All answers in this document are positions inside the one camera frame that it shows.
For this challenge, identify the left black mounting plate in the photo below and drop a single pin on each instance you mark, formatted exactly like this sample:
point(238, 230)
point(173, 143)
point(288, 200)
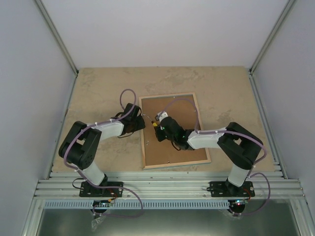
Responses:
point(114, 190)

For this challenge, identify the aluminium corner post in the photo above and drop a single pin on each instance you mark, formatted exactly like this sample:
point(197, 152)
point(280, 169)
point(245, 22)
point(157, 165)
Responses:
point(52, 28)
point(273, 33)

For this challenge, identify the black mounting plate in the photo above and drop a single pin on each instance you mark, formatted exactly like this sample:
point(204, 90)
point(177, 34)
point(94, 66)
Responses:
point(114, 190)
point(219, 189)

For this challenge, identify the aluminium rail base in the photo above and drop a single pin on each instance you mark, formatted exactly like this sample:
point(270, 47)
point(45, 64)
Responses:
point(171, 185)

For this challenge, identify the teal wooden picture frame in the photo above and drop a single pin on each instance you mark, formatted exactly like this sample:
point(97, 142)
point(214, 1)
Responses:
point(172, 167)

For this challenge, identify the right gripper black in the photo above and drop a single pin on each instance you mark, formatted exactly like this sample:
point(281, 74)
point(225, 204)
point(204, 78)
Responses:
point(160, 137)

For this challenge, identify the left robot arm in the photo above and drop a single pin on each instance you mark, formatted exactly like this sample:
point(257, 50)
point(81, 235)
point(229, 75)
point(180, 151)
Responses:
point(79, 148)

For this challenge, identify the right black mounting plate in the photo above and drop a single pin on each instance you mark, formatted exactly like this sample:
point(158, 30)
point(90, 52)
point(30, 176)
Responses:
point(219, 189)

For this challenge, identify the left aluminium corner post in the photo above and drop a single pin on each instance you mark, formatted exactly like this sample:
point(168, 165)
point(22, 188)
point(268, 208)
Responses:
point(52, 28)

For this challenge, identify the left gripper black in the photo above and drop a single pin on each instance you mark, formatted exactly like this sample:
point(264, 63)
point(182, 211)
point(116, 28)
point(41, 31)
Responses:
point(141, 125)

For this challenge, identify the right aluminium corner post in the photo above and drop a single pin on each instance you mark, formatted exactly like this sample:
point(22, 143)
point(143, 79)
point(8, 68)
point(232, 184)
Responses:
point(273, 33)

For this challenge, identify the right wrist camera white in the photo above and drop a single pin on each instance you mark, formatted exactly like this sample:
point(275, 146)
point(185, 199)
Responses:
point(160, 116)

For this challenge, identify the brown frame backing board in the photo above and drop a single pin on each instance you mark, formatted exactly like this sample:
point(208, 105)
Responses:
point(172, 150)

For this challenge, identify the slotted cable duct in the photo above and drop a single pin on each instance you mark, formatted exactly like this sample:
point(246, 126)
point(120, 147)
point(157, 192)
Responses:
point(135, 204)

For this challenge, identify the yellow handled screwdriver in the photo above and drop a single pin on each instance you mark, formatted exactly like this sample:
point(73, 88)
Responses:
point(154, 123)

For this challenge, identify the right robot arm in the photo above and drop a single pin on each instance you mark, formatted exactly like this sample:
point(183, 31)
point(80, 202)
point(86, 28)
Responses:
point(240, 146)

